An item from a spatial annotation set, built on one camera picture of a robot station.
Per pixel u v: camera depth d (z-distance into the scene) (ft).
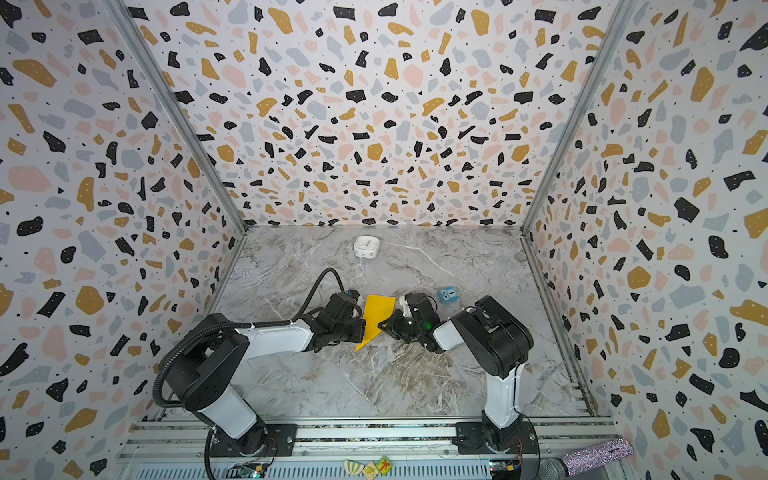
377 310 3.14
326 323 2.37
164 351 2.77
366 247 3.68
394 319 2.81
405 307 2.95
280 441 2.42
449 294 3.29
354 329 2.74
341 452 2.40
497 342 1.67
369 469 2.27
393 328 2.74
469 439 2.43
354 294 2.82
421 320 2.54
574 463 2.22
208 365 1.48
